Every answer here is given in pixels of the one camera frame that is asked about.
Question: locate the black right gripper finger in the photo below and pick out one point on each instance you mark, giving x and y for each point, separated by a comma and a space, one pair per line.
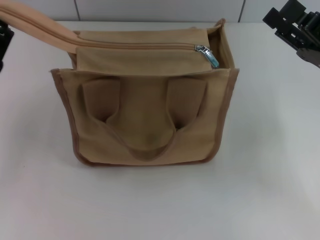
305, 32
272, 17

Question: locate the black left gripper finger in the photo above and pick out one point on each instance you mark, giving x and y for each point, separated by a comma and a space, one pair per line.
5, 40

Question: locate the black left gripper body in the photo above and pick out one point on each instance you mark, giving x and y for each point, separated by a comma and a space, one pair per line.
1, 66

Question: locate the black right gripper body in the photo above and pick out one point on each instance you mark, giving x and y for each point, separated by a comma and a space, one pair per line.
312, 58

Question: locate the silver metal zipper pull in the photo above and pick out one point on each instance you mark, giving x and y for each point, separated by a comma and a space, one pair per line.
211, 58

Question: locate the khaki canvas food bag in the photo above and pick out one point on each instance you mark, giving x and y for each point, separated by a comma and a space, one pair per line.
150, 112

